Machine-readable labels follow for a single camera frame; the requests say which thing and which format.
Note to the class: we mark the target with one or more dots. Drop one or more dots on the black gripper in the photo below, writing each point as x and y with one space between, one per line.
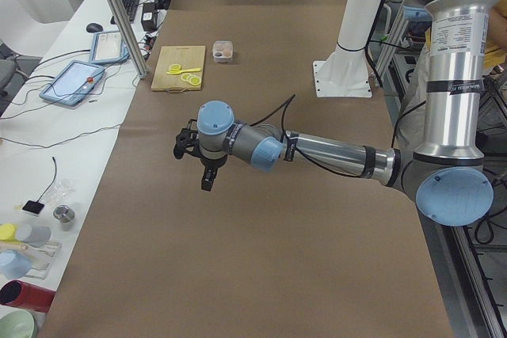
211 163

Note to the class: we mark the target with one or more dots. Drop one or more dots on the clear plastic egg box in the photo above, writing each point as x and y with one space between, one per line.
222 51

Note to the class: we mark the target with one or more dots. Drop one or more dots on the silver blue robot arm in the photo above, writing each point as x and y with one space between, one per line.
276 41

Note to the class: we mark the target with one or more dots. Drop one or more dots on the black power adapter box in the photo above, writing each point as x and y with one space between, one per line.
149 17

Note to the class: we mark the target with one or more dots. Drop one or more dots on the lemon slice lower front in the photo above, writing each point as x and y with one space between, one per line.
194 80

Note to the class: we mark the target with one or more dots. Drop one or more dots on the wooden cutting board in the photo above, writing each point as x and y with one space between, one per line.
187 57

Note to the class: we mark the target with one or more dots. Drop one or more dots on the blue teach pendant near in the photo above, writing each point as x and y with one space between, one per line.
73 83

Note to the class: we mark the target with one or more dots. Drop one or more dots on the blue teach pendant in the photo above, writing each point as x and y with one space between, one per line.
73 83
108 48

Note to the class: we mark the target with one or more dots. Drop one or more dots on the blue teach pendant far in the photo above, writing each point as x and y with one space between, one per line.
108 48

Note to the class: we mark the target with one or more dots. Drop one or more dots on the black square pad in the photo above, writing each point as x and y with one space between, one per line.
33 207

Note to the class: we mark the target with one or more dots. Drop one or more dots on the grey cup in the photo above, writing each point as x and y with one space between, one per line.
35 236

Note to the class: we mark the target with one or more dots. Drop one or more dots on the black computer mouse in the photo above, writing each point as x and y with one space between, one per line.
94 27

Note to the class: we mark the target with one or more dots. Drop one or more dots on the yellow cup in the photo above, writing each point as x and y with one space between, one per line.
8 232

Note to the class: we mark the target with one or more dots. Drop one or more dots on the light blue cup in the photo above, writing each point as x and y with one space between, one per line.
14 265

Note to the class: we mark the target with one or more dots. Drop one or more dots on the red cylinder cup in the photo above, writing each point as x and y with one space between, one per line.
27 296

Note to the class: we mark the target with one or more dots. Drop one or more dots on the green bowl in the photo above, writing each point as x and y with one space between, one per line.
19 324

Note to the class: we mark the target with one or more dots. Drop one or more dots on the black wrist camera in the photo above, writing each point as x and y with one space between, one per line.
187 142

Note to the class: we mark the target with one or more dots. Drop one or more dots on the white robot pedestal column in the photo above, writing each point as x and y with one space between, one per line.
345 72

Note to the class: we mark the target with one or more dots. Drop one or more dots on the aluminium frame post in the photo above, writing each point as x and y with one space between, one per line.
126 31

